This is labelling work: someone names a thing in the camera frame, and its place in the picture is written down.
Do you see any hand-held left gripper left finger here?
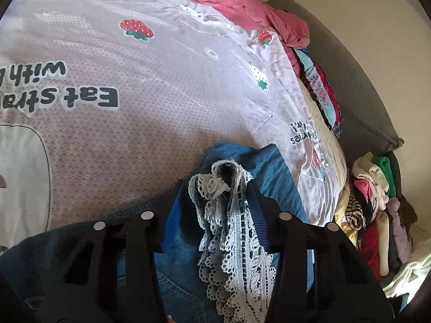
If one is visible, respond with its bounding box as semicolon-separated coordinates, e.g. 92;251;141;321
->
35;178;190;323

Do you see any blue denim pants lace hem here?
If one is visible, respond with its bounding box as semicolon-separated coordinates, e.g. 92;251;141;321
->
0;141;315;323

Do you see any pink duvet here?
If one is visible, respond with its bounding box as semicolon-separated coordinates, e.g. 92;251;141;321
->
215;0;310;49

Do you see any pile of colourful clothes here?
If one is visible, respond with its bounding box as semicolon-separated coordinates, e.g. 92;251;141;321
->
333;151;431;298

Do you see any strawberry printed pink quilt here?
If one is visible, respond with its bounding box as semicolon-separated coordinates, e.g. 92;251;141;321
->
0;0;347;243

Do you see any colourful patterned cloth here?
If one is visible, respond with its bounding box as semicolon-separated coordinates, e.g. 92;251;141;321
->
293;47;344;138

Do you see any grey headboard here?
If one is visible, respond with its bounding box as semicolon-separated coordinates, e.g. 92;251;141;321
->
266;0;405;155

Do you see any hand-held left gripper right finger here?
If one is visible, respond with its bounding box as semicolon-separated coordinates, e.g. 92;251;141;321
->
247;183;394;323

